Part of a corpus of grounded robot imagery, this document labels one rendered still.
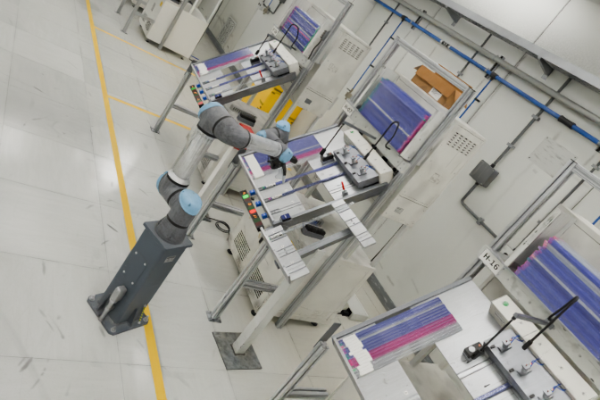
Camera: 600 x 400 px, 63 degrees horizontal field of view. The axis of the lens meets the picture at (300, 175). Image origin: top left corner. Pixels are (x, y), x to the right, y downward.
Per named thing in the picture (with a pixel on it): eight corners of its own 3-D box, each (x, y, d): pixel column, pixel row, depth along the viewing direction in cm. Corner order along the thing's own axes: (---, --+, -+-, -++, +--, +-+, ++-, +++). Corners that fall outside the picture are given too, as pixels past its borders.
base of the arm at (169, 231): (166, 245, 226) (177, 230, 223) (148, 223, 232) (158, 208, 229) (189, 242, 239) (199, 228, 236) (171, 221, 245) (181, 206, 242)
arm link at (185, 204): (175, 227, 225) (190, 204, 220) (162, 207, 231) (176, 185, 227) (195, 227, 234) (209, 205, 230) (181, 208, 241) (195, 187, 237)
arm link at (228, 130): (237, 129, 208) (298, 150, 249) (223, 114, 213) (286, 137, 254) (221, 150, 211) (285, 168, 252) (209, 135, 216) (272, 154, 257)
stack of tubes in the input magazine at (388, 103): (398, 152, 279) (429, 114, 271) (357, 110, 316) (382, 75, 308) (412, 159, 287) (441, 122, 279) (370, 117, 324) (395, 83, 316)
